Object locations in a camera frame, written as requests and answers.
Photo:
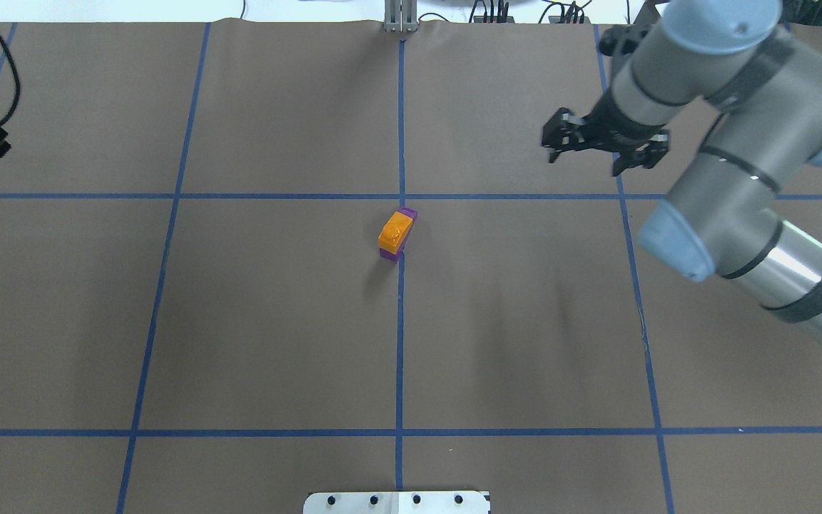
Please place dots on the orange trapezoid block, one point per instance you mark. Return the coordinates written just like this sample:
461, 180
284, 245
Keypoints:
396, 231

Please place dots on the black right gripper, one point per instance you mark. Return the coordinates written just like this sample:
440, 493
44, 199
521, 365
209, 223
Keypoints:
612, 123

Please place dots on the aluminium frame post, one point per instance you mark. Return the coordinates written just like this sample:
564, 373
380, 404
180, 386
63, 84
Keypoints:
400, 16

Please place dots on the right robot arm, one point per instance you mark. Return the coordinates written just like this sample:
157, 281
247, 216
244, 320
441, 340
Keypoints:
717, 220

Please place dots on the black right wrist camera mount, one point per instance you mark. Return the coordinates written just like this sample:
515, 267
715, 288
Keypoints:
622, 40

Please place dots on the purple trapezoid block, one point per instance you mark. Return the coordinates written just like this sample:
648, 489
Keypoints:
411, 214

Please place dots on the brown paper table mat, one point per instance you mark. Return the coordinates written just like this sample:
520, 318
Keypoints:
241, 263

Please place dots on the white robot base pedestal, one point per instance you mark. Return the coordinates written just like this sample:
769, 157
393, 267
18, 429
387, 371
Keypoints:
421, 501

